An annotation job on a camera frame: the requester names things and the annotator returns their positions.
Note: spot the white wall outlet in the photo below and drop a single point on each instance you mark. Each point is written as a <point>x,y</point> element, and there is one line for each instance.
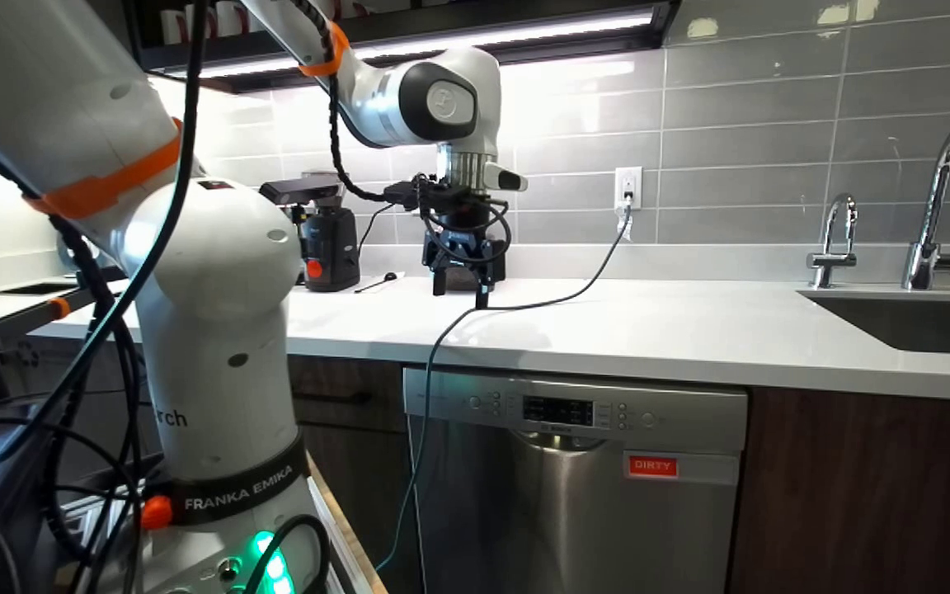
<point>627,182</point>

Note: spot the dark wall shelf with light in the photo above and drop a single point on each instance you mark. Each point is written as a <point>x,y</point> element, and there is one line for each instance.
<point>563,28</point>

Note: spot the small chrome tap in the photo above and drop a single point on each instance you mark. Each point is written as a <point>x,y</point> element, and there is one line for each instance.
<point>834,255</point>

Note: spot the red dirty magnet sign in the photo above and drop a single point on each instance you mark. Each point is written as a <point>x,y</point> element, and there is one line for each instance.
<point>652,467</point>

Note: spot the small dark utensil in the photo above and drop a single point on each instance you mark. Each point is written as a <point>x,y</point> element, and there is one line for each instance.
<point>375,281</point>

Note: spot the wooden robot mounting table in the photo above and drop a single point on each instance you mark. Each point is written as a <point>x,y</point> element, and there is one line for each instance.
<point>346,548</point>

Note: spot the stainless steel Bosch dishwasher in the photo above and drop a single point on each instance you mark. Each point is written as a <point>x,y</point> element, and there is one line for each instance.
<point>563,517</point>

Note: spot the undermount kitchen sink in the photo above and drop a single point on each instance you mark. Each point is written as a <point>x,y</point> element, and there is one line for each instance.
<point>914,317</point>

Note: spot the white mug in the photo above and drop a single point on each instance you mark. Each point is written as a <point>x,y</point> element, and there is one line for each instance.
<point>193,23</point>
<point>229,16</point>

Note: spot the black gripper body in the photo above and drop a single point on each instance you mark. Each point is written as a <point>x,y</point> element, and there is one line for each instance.
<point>464,231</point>

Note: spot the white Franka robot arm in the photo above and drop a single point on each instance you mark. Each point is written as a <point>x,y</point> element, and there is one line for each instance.
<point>213,331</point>

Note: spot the brown wood cabinet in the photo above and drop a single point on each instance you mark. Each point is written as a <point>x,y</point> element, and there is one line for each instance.
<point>870,495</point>

